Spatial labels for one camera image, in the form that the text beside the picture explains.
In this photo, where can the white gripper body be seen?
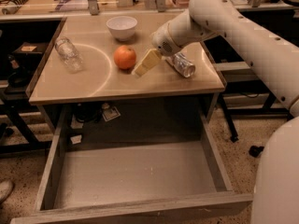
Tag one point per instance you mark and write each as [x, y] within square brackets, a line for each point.
[162, 41]

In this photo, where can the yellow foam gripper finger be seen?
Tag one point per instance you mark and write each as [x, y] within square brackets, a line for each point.
[151, 58]

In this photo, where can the orange fruit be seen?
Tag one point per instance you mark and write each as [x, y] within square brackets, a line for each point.
[124, 57]

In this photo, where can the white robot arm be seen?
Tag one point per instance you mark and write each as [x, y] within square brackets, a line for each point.
[275, 62]

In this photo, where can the open grey wooden drawer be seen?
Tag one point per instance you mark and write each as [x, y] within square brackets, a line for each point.
[157, 163]

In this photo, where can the silver soda can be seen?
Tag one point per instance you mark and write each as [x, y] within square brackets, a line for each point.
[181, 64]

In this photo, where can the white ceramic bowl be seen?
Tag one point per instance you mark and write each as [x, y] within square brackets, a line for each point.
[122, 28]

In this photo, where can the grey cabinet desk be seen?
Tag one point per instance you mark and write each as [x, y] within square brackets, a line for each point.
[102, 80]

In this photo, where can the clear plastic bottle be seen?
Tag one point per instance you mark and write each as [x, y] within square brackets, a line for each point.
[69, 54]

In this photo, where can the black office chair base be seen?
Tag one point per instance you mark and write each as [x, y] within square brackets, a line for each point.
[255, 151]

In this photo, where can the white shoe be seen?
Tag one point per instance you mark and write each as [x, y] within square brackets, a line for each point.
[6, 188]

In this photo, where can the black side table frame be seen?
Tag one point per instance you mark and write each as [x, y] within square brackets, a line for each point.
[12, 105]

